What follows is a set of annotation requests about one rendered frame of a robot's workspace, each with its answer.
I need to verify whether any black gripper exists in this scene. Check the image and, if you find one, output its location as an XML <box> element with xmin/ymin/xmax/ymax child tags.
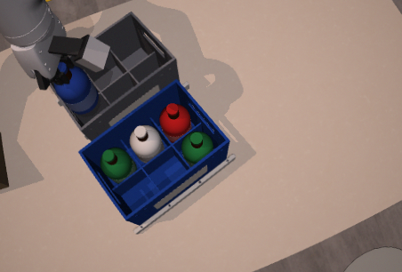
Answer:
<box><xmin>11</xmin><ymin>12</ymin><xmax>74</xmax><ymax>90</ymax></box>

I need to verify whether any red bottle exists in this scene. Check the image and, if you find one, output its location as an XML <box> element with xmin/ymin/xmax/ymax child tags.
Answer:
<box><xmin>159</xmin><ymin>103</ymin><xmax>192</xmax><ymax>143</ymax></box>

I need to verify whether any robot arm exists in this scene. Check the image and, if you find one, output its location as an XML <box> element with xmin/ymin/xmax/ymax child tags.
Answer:
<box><xmin>0</xmin><ymin>0</ymin><xmax>110</xmax><ymax>72</ymax></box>

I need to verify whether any blue plastic bottle crate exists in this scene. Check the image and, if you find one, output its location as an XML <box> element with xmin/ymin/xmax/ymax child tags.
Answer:
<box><xmin>91</xmin><ymin>79</ymin><xmax>230</xmax><ymax>225</ymax></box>

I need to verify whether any green bottle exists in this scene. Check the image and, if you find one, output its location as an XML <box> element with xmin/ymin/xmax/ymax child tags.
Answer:
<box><xmin>100</xmin><ymin>148</ymin><xmax>137</xmax><ymax>184</ymax></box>
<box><xmin>181</xmin><ymin>131</ymin><xmax>213</xmax><ymax>167</ymax></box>

